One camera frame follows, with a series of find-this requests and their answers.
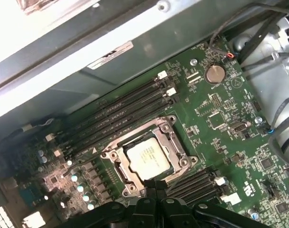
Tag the silver CPU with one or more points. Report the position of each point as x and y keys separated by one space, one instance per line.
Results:
x=146 y=159

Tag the black RAM slot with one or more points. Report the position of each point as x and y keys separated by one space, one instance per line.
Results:
x=196 y=182
x=111 y=133
x=111 y=115
x=194 y=174
x=111 y=106
x=111 y=124

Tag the silver coin battery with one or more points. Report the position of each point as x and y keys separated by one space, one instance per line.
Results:
x=215 y=74

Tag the white case sticker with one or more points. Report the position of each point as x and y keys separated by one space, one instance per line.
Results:
x=111 y=55

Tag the black PC case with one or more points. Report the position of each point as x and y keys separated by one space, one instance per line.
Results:
x=99 y=47

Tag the locking lever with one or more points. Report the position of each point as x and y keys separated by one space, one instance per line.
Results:
x=87 y=165

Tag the green motherboard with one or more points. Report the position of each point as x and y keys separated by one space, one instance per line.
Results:
x=201 y=142

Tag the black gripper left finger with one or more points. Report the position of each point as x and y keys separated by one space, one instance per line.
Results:
x=134 y=213

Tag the metal drive cage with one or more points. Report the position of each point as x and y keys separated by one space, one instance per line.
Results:
x=286 y=31

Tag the CPU socket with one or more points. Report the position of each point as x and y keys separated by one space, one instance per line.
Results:
x=113 y=156

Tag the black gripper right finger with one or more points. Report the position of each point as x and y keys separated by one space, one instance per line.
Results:
x=177 y=213

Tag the metal socket cover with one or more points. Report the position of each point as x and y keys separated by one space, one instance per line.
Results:
x=168 y=142

